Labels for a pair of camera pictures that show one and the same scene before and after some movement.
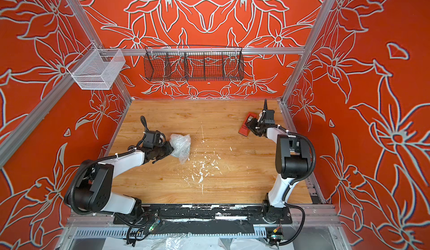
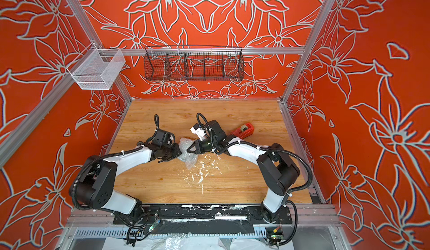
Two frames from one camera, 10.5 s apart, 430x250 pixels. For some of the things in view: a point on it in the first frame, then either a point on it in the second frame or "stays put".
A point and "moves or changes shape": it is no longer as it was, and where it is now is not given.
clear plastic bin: (97, 69) stays put
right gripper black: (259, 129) -> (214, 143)
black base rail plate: (209, 213) stays put
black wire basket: (194, 63) stays put
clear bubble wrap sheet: (181, 146) moves or changes shape
